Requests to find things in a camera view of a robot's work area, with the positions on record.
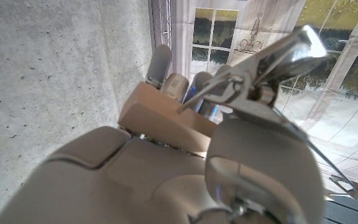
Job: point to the printed window backdrop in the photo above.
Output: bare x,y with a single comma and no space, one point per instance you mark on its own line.
346,109

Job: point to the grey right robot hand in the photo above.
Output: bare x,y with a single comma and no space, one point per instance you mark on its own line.
135,186

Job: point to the wooden stick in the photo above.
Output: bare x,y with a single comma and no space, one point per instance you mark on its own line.
160,121

